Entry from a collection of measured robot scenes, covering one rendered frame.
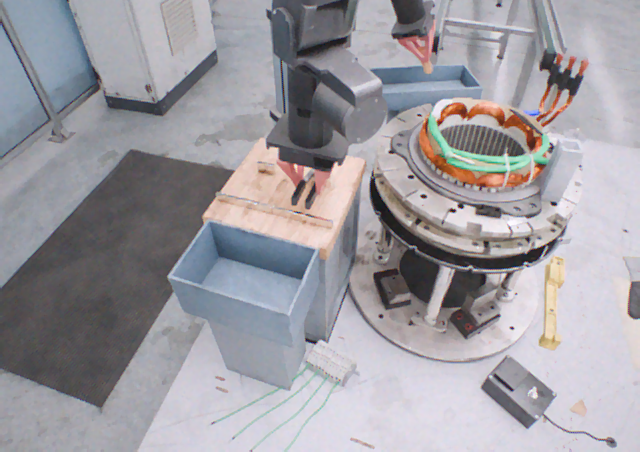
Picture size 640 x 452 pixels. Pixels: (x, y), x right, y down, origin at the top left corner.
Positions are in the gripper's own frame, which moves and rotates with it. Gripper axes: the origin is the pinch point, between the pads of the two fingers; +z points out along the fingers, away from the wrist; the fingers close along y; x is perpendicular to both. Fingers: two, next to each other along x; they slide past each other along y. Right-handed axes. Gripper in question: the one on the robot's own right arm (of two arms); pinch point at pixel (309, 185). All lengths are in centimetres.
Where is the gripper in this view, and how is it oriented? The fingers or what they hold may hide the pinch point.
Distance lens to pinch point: 62.2
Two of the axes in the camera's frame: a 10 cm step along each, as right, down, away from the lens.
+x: 3.1, -6.8, 6.6
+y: 9.5, 2.5, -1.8
